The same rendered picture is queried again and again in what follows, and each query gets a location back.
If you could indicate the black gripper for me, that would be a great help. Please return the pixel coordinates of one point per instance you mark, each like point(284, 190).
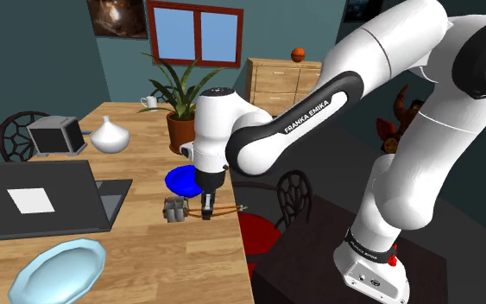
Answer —
point(209, 181)

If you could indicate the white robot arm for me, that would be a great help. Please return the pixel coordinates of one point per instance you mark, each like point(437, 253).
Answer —
point(398, 126)

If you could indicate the blue bowl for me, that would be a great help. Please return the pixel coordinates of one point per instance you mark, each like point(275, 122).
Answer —
point(181, 182)

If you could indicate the potted plant in brown pot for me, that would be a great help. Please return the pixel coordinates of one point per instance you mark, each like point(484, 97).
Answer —
point(180, 126)

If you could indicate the black chair with red seat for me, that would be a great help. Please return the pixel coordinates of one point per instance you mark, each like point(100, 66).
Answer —
point(257, 240)

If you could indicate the wooden table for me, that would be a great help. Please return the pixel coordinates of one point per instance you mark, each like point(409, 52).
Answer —
point(162, 261)

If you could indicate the white mug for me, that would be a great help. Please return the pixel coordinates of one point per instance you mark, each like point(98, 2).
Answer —
point(151, 102)

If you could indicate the white vase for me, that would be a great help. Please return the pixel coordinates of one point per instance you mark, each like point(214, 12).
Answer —
point(110, 137)

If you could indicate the wooden chest of drawers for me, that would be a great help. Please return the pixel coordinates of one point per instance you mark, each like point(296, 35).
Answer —
point(276, 84)

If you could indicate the dark robot stand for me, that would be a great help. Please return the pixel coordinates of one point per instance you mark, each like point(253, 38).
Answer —
point(310, 261)

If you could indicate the red framed window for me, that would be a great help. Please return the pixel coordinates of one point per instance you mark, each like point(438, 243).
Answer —
point(194, 33)

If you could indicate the orange ball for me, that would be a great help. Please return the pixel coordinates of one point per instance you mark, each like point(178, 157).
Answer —
point(297, 54)

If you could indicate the dark grey laptop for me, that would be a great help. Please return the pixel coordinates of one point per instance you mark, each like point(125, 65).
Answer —
point(53, 219)

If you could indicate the grey toaster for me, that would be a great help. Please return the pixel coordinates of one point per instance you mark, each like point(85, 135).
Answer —
point(53, 134)

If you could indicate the light blue plate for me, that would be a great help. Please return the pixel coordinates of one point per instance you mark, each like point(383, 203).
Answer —
point(59, 273)

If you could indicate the brown and red figure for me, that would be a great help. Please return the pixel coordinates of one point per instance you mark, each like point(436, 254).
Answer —
point(394, 134)

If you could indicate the dark brown wall picture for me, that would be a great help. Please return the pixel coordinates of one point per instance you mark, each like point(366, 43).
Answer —
point(118, 17)

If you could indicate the dark blue wall picture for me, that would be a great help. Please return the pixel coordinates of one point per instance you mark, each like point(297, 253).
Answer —
point(360, 9)

